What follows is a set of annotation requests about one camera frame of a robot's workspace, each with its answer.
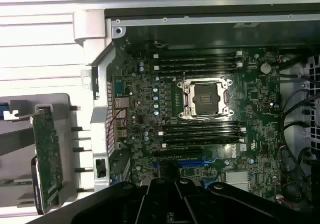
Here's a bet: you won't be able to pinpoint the silver CPU socket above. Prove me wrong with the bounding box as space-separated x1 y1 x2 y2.
176 78 235 121

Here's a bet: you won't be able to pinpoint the grey plastic parts rack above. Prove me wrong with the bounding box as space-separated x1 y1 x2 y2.
0 93 85 218

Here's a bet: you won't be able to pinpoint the hard disk blue rails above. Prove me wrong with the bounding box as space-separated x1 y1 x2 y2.
0 103 9 121

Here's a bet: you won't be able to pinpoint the green motherboard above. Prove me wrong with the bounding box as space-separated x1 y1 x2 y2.
109 42 283 192

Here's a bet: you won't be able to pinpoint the blue expansion slot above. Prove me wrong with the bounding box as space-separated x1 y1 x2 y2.
153 159 219 169

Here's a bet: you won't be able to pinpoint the grey metal disk bay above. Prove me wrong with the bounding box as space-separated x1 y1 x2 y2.
278 55 320 149

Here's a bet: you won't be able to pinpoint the black grey PC case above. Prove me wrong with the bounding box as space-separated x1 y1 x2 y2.
73 3 320 209

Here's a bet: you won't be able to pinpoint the green RAM stick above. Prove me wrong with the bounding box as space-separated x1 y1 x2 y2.
0 179 33 185

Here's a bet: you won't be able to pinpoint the silver coin battery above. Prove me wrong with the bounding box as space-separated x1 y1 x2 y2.
259 63 272 75

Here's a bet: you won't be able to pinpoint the silver chipset heatsink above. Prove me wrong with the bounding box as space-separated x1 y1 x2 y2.
224 171 251 190

